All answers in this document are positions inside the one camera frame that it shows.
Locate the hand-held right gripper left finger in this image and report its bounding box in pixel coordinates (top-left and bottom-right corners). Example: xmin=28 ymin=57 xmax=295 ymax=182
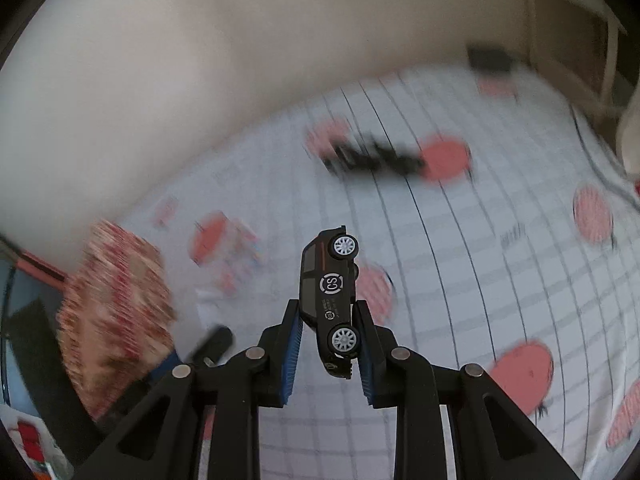
xmin=74 ymin=299 xmax=304 ymax=480

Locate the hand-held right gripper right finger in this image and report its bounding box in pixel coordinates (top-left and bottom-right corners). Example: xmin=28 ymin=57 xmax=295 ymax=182
xmin=351 ymin=301 xmax=584 ymax=480

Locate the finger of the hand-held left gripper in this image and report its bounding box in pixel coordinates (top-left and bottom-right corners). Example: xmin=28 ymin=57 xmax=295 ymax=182
xmin=146 ymin=352 xmax=184 ymax=390
xmin=191 ymin=326 xmax=234 ymax=367

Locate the pink floral storage box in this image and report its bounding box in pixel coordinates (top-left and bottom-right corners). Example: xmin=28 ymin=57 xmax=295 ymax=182
xmin=56 ymin=219 xmax=178 ymax=418

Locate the black toy car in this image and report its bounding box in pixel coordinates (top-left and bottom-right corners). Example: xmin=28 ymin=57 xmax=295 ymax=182
xmin=300 ymin=226 xmax=362 ymax=380

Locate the dark blue refrigerator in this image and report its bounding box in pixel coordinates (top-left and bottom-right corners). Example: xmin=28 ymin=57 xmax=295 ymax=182
xmin=0 ymin=240 xmax=66 ymax=411

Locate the black hair clip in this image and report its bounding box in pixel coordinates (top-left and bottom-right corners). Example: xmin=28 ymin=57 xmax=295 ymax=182
xmin=320 ymin=132 xmax=428 ymax=183

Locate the black charger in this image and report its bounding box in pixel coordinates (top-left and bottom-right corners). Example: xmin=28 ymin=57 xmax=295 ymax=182
xmin=466 ymin=41 xmax=517 ymax=75

